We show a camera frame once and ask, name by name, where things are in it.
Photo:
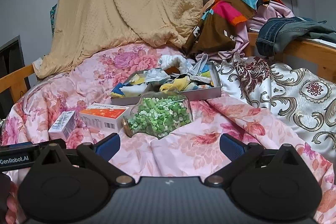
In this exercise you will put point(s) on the person's left hand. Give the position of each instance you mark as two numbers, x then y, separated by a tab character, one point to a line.
13	203

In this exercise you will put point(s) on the pastel striped cloth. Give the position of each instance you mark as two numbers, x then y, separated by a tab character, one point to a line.
199	86

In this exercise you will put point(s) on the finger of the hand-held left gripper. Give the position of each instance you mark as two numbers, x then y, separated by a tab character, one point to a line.
61	144

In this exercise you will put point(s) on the yellow sock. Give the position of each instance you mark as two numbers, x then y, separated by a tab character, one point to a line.
178	85

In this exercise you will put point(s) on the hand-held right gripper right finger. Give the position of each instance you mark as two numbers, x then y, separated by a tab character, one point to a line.
232	146

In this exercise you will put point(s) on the grey box of socks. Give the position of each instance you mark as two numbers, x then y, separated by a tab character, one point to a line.
207	94

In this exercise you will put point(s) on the grey green garment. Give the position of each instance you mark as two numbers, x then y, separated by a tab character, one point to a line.
323	32

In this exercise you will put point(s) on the blue denim jeans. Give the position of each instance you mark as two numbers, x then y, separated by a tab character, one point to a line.
275	35

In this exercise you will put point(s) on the small white box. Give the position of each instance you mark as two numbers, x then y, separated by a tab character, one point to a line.
63	125

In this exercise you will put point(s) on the teal wall poster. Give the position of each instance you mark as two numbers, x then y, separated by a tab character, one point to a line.
53	19

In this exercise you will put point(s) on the white sock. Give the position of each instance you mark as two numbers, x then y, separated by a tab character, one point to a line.
173	60

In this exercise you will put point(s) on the glass jar of green bits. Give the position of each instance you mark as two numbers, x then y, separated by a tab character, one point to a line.
157	116

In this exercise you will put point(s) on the colourful brown patchwork garment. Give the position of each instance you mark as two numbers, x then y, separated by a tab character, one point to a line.
218	27

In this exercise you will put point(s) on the tan quilt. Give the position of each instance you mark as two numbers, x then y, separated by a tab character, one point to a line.
118	3

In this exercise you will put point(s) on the orange and white box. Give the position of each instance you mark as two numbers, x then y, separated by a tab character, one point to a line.
102	116

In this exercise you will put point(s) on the pink floral bed sheet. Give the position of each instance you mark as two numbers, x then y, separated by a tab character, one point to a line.
197	150

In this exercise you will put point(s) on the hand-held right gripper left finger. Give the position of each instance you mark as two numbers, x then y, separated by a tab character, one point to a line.
107	146

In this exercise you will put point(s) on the wooden bed rail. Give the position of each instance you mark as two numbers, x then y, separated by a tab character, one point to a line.
15	79
302	53

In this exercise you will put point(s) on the dark doorway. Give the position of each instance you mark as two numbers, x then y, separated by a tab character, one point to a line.
10	56

